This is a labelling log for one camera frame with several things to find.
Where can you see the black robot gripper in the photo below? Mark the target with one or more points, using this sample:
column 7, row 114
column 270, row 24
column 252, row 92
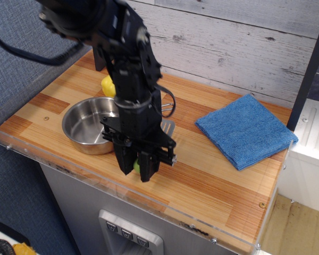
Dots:
column 137, row 134

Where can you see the grey spatula green handle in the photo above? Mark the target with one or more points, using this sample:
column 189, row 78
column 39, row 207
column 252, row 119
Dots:
column 167, row 127

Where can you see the blue towel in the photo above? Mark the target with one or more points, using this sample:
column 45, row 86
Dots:
column 246, row 132

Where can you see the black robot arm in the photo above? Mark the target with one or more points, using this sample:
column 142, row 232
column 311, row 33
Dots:
column 120, row 39

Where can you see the stainless steel pan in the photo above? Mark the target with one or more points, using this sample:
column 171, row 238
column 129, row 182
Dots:
column 82, row 122

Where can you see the grey metal cabinet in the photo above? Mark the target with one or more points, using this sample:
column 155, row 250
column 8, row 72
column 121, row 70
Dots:
column 80, row 200

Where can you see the yellow toy bell pepper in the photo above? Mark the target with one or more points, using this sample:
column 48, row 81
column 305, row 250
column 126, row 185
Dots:
column 108, row 87

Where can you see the silver dispenser panel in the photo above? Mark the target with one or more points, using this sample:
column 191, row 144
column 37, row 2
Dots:
column 124, row 237

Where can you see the clear acrylic table guard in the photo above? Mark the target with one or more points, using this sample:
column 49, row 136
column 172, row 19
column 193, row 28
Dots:
column 203, row 191

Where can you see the yellow object bottom corner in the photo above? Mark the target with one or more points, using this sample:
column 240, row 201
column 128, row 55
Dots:
column 23, row 249

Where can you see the white ribbed side unit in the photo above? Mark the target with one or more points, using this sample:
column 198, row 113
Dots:
column 299, row 181

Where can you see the left black vertical post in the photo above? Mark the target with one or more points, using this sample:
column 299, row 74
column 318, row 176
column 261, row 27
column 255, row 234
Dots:
column 99, row 59

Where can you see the black vertical post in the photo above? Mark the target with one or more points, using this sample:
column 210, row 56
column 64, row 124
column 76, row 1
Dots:
column 99, row 59
column 304, row 88

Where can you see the right black vertical post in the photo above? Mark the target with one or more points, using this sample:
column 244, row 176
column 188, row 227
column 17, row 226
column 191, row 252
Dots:
column 304, row 88

